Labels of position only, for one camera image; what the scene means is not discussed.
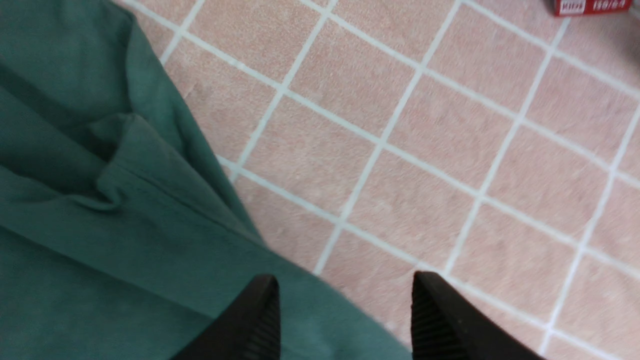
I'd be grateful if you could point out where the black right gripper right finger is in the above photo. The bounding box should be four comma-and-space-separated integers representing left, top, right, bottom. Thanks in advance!
411, 271, 542, 360

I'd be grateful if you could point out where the pink grid tablecloth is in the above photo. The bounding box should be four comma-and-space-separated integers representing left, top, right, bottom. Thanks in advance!
121, 0, 639, 360

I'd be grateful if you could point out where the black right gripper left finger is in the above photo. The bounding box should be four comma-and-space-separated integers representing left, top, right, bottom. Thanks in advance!
173, 274, 281, 360

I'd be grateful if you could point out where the green long-sleeve top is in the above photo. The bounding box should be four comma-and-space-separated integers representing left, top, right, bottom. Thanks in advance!
0, 0, 411, 360

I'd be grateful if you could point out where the blue crumpled garment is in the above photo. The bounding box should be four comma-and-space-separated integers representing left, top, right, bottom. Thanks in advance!
551, 0, 634, 18

